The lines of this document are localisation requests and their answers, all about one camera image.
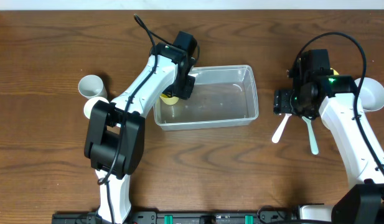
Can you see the grey plastic bowl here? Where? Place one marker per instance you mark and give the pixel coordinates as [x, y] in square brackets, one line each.
[371, 95]

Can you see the green plastic spoon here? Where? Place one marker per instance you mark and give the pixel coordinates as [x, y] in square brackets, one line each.
[312, 138]

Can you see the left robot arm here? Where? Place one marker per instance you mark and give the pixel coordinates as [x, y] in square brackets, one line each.
[116, 129]

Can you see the white plastic bowl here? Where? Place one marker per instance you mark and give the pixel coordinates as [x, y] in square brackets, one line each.
[324, 121]

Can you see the yellow plastic cup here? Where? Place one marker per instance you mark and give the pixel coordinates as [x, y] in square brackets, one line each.
[169, 100]

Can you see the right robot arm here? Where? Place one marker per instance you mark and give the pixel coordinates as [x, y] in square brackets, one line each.
[334, 99]

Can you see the clear plastic container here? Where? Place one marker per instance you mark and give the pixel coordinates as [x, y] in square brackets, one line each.
[223, 96]

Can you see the yellow plastic bowl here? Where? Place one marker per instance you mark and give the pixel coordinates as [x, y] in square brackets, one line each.
[334, 71]

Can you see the white plastic fork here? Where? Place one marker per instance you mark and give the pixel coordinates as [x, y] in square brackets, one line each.
[279, 131]

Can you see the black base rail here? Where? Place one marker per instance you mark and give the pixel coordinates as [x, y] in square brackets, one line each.
[266, 215]

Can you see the white plastic cup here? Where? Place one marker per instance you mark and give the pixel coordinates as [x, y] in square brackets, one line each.
[90, 104]

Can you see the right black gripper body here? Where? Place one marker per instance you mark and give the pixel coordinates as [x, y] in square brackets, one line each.
[282, 101]

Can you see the grey plastic cup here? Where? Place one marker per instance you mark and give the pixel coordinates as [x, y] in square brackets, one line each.
[92, 86]

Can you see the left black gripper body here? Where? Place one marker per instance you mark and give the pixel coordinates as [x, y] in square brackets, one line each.
[184, 86]

